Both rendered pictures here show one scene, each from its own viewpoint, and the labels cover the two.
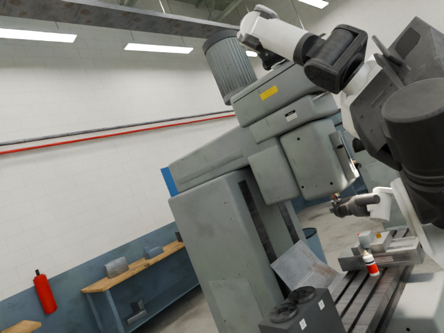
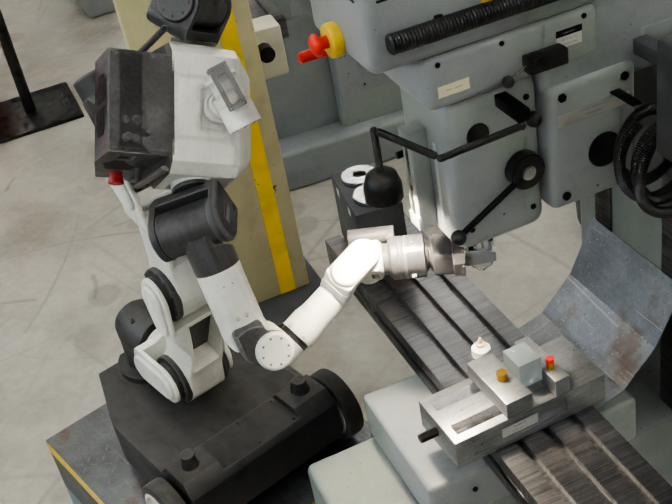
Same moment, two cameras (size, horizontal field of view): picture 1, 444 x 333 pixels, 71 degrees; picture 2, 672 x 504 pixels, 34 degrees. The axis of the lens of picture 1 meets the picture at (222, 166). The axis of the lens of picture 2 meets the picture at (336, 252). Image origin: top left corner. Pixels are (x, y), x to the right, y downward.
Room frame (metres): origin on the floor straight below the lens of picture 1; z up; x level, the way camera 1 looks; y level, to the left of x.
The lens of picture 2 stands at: (2.05, -2.09, 2.50)
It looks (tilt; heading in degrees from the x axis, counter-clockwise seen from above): 34 degrees down; 120
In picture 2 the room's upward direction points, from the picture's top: 11 degrees counter-clockwise
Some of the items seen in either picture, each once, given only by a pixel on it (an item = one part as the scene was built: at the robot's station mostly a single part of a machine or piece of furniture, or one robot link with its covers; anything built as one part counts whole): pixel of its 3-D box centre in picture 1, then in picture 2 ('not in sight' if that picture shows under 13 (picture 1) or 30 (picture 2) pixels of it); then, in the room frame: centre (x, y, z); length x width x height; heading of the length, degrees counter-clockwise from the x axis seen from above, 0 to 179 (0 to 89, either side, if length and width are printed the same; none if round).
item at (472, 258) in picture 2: not in sight; (480, 258); (1.41, -0.44, 1.23); 0.06 x 0.02 x 0.03; 22
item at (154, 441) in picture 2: not in sight; (197, 389); (0.52, -0.34, 0.59); 0.64 x 0.52 x 0.33; 154
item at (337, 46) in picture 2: not in sight; (332, 39); (1.24, -0.58, 1.76); 0.06 x 0.02 x 0.06; 137
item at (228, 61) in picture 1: (231, 68); not in sight; (1.57, -0.23, 2.05); 0.20 x 0.20 x 0.32
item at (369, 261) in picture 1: (369, 261); (481, 357); (1.39, -0.44, 0.97); 0.04 x 0.04 x 0.11
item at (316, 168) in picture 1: (317, 158); (471, 145); (1.40, -0.41, 1.47); 0.21 x 0.19 x 0.32; 137
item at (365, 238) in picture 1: (367, 238); (522, 365); (1.50, -0.51, 1.03); 0.06 x 0.05 x 0.06; 139
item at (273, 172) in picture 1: (283, 170); (559, 113); (1.53, -0.27, 1.47); 0.24 x 0.19 x 0.26; 137
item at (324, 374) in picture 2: not in sight; (333, 403); (0.85, -0.21, 0.50); 0.20 x 0.05 x 0.20; 154
